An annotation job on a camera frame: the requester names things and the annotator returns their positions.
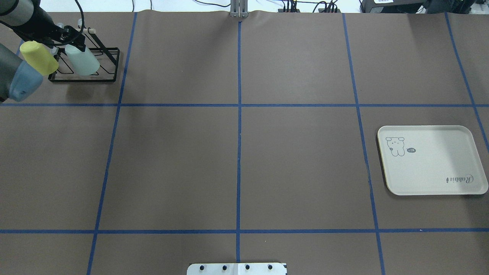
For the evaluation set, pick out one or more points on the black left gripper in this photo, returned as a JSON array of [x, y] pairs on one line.
[[49, 32]]

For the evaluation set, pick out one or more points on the mint green plastic cup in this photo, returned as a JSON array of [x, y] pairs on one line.
[[83, 63]]

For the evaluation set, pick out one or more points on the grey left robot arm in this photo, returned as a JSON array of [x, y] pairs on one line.
[[30, 22]]

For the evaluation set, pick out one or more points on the yellow plastic cup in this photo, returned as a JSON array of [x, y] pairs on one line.
[[38, 57]]

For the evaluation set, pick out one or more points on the white rabbit print tray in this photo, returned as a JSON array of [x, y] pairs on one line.
[[427, 160]]

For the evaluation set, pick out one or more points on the black power box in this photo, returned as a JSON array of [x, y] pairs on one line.
[[391, 6]]

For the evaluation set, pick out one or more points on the black wire cup rack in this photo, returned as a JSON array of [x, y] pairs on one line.
[[108, 58]]

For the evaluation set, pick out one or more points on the aluminium frame post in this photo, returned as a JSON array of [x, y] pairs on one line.
[[239, 9]]

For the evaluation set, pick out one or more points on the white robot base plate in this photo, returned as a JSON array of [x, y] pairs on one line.
[[257, 268]]

